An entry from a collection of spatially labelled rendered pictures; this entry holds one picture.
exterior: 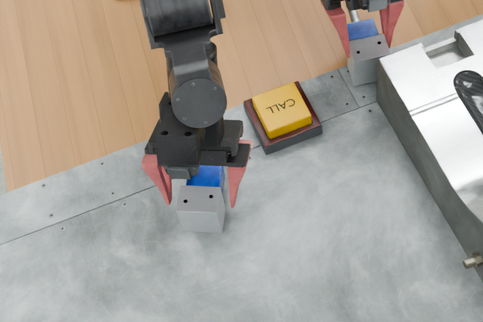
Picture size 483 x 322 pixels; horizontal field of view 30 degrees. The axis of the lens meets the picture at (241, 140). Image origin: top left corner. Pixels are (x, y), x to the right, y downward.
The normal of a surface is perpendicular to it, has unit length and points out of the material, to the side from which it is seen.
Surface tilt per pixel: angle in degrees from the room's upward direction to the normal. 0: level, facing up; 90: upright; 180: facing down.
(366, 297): 0
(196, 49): 28
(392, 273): 0
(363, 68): 90
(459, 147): 3
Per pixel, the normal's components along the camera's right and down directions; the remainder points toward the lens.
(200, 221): -0.11, 0.85
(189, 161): -0.14, 0.48
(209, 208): -0.11, -0.53
